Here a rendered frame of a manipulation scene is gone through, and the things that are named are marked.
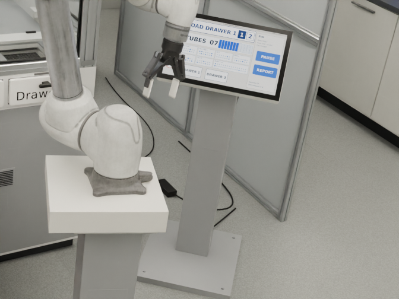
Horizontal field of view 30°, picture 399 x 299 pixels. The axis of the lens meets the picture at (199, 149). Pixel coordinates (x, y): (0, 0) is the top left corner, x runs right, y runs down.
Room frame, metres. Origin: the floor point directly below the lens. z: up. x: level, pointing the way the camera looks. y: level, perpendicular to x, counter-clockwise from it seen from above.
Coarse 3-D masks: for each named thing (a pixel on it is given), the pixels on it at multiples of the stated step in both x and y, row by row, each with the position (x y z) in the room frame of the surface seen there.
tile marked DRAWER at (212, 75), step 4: (208, 72) 2.87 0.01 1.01; (212, 72) 2.87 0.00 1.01; (216, 72) 2.87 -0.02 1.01; (220, 72) 2.87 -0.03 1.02; (224, 72) 2.87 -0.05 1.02; (228, 72) 2.88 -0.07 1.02; (204, 76) 2.86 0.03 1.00; (208, 76) 2.86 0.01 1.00; (212, 76) 2.86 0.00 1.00; (216, 76) 2.86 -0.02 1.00; (220, 76) 2.86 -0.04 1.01; (224, 76) 2.86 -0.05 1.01; (212, 80) 2.85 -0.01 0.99; (216, 80) 2.85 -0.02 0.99; (220, 80) 2.85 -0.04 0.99; (224, 80) 2.85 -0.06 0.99
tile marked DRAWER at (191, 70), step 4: (188, 68) 2.88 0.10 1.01; (192, 68) 2.88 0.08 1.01; (196, 68) 2.88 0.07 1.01; (200, 68) 2.88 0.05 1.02; (188, 72) 2.87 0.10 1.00; (192, 72) 2.87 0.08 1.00; (196, 72) 2.87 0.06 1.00; (200, 72) 2.87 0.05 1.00; (192, 76) 2.86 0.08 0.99; (196, 76) 2.86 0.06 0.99; (200, 76) 2.86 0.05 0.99
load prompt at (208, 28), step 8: (192, 24) 3.00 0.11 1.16; (200, 24) 3.01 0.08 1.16; (208, 24) 3.01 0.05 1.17; (216, 24) 3.01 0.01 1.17; (200, 32) 2.98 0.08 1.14; (208, 32) 2.99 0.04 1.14; (216, 32) 2.99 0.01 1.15; (224, 32) 2.99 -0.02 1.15; (232, 32) 2.99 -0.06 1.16; (240, 32) 2.99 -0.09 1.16; (248, 32) 2.99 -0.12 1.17; (248, 40) 2.97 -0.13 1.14
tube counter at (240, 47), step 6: (210, 42) 2.96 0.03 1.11; (216, 42) 2.96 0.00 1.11; (222, 42) 2.96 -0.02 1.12; (228, 42) 2.96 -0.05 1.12; (234, 42) 2.96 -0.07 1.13; (222, 48) 2.94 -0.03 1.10; (228, 48) 2.94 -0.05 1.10; (234, 48) 2.94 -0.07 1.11; (240, 48) 2.95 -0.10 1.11; (246, 48) 2.95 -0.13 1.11; (252, 48) 2.95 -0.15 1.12
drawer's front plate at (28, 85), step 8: (16, 80) 2.67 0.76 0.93; (24, 80) 2.69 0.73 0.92; (32, 80) 2.71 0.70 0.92; (40, 80) 2.73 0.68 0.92; (48, 80) 2.75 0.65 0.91; (16, 88) 2.67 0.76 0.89; (24, 88) 2.69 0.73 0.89; (32, 88) 2.71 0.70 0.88; (40, 88) 2.73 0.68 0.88; (48, 88) 2.75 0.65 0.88; (8, 96) 2.67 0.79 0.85; (16, 96) 2.67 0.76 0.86; (24, 96) 2.69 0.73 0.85; (16, 104) 2.67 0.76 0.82
